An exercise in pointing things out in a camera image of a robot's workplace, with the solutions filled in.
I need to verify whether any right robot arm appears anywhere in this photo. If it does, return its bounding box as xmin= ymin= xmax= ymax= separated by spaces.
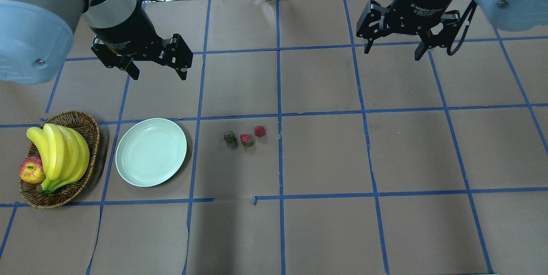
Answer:
xmin=356 ymin=0 xmax=548 ymax=61

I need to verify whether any light green plate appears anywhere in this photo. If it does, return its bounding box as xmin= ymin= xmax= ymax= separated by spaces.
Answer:
xmin=115 ymin=118 xmax=188 ymax=187

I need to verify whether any yellow banana bunch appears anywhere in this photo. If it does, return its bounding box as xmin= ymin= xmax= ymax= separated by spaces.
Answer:
xmin=26 ymin=123 xmax=90 ymax=195

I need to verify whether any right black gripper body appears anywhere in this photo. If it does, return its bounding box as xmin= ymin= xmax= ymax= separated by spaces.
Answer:
xmin=356 ymin=0 xmax=461 ymax=48

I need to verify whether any wicker basket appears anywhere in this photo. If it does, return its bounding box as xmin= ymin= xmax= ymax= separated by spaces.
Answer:
xmin=19 ymin=111 xmax=101 ymax=209

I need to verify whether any plain red strawberry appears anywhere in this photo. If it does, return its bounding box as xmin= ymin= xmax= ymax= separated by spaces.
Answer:
xmin=253 ymin=125 xmax=266 ymax=137

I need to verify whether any strawberry with green leaves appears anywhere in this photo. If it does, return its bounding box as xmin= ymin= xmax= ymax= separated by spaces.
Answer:
xmin=239 ymin=133 xmax=254 ymax=147

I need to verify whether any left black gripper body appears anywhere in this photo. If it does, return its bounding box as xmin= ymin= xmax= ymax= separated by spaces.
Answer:
xmin=91 ymin=33 xmax=193 ymax=70

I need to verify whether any red apple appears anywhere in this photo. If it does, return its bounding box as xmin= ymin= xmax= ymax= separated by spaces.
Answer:
xmin=19 ymin=155 xmax=46 ymax=185

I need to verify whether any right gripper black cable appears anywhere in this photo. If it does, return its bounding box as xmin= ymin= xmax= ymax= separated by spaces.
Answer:
xmin=446 ymin=0 xmax=477 ymax=56

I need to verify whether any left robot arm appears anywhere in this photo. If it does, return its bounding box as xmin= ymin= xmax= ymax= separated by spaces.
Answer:
xmin=0 ymin=0 xmax=193 ymax=84

